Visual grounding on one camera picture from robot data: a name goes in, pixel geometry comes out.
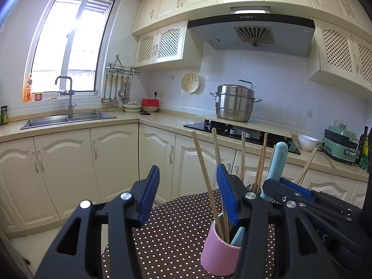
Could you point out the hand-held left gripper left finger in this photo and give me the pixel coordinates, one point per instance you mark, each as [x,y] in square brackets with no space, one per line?
[149,197]

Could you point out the large cream lattice-door cabinet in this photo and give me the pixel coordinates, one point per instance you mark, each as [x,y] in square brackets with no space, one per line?
[337,52]

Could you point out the green cooking appliance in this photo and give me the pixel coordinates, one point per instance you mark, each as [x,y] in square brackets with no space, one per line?
[340,145]

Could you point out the dark glass bottle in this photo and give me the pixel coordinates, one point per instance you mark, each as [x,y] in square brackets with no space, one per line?
[364,148]

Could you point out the white bowl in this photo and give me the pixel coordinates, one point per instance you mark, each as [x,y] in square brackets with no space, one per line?
[307,143]

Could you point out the pink cup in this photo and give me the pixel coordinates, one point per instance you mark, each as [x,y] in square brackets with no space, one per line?
[216,255]

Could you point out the black glass cooktop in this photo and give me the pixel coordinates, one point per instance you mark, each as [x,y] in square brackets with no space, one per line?
[203,126]

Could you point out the window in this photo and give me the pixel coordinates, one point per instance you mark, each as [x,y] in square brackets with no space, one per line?
[81,35]

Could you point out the wall utensil rack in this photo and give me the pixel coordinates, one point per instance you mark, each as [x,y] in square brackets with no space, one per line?
[122,70]

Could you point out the red container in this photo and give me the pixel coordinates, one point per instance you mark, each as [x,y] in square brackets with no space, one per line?
[150,102]

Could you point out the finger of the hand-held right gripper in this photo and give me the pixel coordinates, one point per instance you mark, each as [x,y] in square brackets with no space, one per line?
[299,191]
[274,190]

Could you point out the steel steamer pot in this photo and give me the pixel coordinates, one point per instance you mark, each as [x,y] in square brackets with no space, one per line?
[232,104]

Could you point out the brown polka dot tablecloth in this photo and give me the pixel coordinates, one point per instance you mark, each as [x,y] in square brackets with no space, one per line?
[162,238]

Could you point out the steel sink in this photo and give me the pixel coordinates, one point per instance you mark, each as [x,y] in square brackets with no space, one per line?
[46,122]

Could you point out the grey range hood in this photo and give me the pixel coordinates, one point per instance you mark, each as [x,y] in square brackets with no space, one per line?
[221,32]

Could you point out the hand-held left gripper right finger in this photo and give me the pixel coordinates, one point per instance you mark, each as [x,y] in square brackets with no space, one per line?
[228,197]

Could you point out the wooden chopstick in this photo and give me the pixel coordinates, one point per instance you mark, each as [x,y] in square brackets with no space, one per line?
[308,165]
[243,154]
[257,171]
[216,148]
[264,145]
[206,180]

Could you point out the stack of white dishes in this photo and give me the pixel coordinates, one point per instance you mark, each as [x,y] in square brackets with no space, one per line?
[131,108]

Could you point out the grey kitchen faucet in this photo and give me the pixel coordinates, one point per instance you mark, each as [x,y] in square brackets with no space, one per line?
[70,104]

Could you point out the white double wall socket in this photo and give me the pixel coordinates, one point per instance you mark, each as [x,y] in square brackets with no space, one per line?
[339,123]

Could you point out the cream lower cabinets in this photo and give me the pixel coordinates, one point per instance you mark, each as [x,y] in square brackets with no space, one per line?
[64,168]

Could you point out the orange bottle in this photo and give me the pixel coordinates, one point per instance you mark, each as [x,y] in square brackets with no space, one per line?
[28,91]

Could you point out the green jar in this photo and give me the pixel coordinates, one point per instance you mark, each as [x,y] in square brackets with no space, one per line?
[3,116]

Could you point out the cream round colander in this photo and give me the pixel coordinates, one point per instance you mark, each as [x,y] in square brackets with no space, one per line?
[190,83]

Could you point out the hanging utensil package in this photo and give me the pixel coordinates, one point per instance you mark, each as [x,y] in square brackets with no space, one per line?
[127,88]

